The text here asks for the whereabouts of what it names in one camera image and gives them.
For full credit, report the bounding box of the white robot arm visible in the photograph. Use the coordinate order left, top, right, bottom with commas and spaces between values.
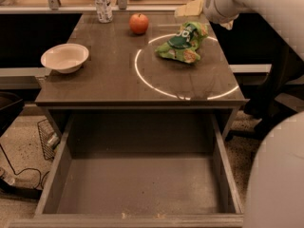
202, 0, 304, 228

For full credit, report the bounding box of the black office chair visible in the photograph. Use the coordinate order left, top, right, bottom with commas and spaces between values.
225, 41, 304, 143

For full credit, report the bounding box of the red apple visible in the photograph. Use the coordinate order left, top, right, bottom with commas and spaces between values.
129, 13, 149, 35

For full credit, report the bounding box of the black floor cable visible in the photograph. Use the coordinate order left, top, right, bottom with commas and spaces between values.
0, 142, 50, 191

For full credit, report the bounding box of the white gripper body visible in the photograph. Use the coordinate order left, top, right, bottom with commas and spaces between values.
203, 0, 239, 29

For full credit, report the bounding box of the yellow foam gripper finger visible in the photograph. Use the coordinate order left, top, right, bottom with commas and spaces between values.
174, 0, 203, 17

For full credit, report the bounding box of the open grey top drawer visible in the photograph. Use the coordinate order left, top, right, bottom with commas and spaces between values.
8, 112, 243, 228

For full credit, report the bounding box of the white paper bowl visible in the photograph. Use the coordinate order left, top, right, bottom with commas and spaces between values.
41, 44, 89, 74

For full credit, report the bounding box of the black bin at left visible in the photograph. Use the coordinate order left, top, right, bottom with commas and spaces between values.
0, 91, 24, 137

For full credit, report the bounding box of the black wire mesh basket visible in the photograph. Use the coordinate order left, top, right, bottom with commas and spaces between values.
37, 119, 60, 162

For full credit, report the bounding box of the green rice chip bag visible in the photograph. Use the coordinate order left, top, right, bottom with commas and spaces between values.
156, 22, 208, 64

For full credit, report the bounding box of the clear plastic water bottle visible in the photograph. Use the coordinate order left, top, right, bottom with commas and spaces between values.
94, 0, 113, 24

